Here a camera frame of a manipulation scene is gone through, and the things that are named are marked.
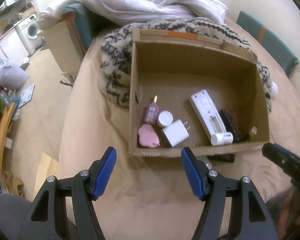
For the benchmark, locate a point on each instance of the small white pill bottle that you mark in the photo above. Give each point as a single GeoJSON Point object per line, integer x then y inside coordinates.
{"type": "Point", "coordinates": [219, 139]}

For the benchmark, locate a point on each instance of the black flat case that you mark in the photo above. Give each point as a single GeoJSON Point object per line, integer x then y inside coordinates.
{"type": "Point", "coordinates": [227, 158]}

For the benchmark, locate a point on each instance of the white floor scale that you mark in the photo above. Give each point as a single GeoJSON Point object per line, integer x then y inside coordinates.
{"type": "Point", "coordinates": [26, 95]}

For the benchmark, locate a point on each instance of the white medicine bottle red label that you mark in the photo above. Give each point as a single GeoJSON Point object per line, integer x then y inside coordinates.
{"type": "Point", "coordinates": [164, 119]}

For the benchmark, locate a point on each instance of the white washing machine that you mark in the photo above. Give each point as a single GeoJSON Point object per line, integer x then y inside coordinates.
{"type": "Point", "coordinates": [28, 30]}

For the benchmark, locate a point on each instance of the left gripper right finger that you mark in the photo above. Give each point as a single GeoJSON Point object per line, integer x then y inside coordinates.
{"type": "Point", "coordinates": [249, 217]}

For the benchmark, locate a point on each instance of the beige bed cover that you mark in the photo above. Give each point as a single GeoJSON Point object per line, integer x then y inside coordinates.
{"type": "Point", "coordinates": [151, 198]}

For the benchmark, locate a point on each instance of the white wall charger plug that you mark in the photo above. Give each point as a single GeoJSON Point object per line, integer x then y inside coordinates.
{"type": "Point", "coordinates": [175, 133]}

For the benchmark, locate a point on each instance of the grey plastic bag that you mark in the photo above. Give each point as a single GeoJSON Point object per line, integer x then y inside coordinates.
{"type": "Point", "coordinates": [12, 77]}

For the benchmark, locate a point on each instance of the teal cushion orange stripe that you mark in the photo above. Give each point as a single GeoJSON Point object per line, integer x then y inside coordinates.
{"type": "Point", "coordinates": [269, 41]}

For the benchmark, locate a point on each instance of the white duvet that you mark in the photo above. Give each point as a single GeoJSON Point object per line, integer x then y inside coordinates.
{"type": "Point", "coordinates": [124, 12]}

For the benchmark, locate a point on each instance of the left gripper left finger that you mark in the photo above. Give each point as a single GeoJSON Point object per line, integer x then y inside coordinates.
{"type": "Point", "coordinates": [47, 218]}

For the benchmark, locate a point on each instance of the wooden chair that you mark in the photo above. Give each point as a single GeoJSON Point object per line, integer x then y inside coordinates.
{"type": "Point", "coordinates": [5, 142]}

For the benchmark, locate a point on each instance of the patterned knit blanket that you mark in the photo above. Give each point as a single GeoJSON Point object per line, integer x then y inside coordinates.
{"type": "Point", "coordinates": [114, 74]}

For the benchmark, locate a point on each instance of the white remote control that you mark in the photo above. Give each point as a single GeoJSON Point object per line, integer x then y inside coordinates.
{"type": "Point", "coordinates": [207, 113]}

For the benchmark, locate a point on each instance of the black rectangular stick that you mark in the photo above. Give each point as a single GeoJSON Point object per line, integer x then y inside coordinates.
{"type": "Point", "coordinates": [229, 125]}

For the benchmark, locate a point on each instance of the pink keychain bottle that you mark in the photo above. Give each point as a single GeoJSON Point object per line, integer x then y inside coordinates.
{"type": "Point", "coordinates": [152, 112]}

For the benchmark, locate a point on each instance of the brown cardboard box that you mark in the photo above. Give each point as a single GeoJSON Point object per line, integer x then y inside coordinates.
{"type": "Point", "coordinates": [172, 66]}

